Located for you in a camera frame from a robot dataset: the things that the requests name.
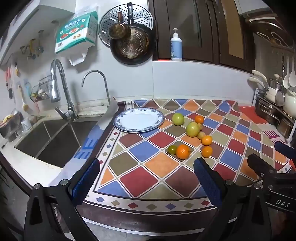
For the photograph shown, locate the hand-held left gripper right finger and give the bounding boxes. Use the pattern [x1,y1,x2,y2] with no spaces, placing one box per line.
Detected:
[193,158,271,241]

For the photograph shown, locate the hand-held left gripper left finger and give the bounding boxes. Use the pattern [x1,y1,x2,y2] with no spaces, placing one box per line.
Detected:
[24,158,101,241]

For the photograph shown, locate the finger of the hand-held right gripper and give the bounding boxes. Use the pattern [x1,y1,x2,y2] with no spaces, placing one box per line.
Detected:
[247,153,280,180]
[274,141,296,173]

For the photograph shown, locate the large green apple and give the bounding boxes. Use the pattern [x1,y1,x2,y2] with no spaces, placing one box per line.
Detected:
[172,113,185,126]

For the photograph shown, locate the blue patterned white plate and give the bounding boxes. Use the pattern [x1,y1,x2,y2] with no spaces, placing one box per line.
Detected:
[113,108,165,133]

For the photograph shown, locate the pink striped cloth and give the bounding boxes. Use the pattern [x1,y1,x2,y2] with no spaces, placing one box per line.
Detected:
[263,130,287,143]

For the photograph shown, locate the steel cooking pot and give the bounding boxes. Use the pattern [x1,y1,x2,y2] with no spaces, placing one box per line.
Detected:
[276,113,293,136]
[255,96,282,126]

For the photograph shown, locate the steel kitchen sink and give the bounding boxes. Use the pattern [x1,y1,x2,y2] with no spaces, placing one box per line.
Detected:
[14,119,99,169]

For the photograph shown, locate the red mat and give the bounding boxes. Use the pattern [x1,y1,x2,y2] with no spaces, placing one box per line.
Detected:
[238,105,267,126]

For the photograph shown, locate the colourful diamond pattern mat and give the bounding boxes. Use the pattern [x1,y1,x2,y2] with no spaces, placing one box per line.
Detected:
[74,97,296,229]

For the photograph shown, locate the white pot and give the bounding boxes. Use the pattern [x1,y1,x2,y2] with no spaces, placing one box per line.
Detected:
[265,87,278,104]

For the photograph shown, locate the steel pot with lid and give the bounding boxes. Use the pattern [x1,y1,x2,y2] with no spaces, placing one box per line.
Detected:
[268,74,282,91]

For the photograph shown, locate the clear glass cup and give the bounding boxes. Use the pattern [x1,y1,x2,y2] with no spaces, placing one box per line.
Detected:
[21,117,32,133]

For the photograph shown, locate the chrome kitchen faucet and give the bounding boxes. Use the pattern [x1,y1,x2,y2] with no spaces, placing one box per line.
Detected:
[50,59,78,121]

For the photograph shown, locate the dark bowl with sponge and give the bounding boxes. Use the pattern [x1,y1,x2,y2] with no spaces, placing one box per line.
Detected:
[0,114,24,142]

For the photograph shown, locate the thin gooseneck faucet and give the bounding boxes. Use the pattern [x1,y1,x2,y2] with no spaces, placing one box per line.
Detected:
[81,70,111,106]

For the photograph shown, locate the yellow dish brush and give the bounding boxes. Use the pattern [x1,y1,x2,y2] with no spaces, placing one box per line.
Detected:
[19,85,30,111]

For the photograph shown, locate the black hanging brush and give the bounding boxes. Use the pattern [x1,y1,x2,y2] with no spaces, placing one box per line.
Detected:
[6,67,14,100]

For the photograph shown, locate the black frying pan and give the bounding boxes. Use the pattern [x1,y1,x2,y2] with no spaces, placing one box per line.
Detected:
[110,2,157,65]

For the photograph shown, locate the white pump soap bottle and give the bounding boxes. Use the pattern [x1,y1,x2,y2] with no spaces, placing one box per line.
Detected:
[170,28,183,62]

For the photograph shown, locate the perforated golden colander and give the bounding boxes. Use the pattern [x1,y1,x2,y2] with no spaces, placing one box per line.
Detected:
[113,27,149,58]

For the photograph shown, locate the green paper towel pack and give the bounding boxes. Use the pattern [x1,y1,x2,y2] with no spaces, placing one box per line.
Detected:
[55,11,99,66]

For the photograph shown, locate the small brass saucepan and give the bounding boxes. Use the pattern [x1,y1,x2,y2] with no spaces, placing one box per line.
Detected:
[109,10,131,40]

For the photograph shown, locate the round steel steamer tray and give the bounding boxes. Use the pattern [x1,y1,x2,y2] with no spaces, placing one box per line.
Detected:
[98,3,153,48]

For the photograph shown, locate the white pan handle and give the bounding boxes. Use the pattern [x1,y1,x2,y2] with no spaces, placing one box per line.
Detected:
[247,77,267,90]
[252,70,269,87]

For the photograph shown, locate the wire wall basket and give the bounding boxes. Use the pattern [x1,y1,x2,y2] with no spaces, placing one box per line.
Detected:
[30,77,53,103]

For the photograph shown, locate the dark wooden window frame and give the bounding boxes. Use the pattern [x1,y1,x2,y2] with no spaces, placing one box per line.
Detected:
[148,0,256,73]

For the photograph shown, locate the metal wall hooks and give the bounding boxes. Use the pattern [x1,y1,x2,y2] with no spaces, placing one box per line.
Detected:
[20,30,45,60]

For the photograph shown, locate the white wall appliance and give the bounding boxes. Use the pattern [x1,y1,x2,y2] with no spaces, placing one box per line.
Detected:
[239,0,278,16]

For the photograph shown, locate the white wall cabinet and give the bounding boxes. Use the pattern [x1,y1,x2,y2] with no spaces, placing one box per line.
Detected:
[0,0,78,66]

